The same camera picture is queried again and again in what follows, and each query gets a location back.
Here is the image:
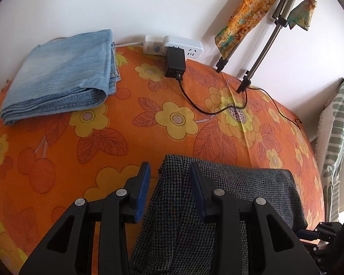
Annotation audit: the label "dark grey houndstooth shorts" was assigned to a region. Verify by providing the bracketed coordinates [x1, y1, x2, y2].
[130, 154, 308, 274]

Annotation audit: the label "orange floral bed sheet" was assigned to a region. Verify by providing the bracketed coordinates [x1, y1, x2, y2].
[0, 47, 324, 274]

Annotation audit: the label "green white striped pillow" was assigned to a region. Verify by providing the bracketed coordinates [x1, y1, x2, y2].
[315, 80, 344, 222]

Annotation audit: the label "folded light blue jeans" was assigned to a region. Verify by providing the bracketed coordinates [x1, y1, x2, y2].
[0, 29, 120, 125]

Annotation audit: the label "black power adapter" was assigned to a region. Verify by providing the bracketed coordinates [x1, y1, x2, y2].
[164, 47, 186, 81]

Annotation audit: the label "white power strip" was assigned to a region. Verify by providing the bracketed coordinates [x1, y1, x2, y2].
[142, 35, 204, 59]

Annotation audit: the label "orange floral scarf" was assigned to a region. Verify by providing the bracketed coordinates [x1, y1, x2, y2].
[214, 0, 317, 59]

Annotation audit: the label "black thin cable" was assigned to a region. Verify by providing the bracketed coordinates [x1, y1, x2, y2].
[177, 77, 302, 127]

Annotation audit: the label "white power strip cord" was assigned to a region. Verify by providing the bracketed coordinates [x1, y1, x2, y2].
[115, 41, 145, 49]

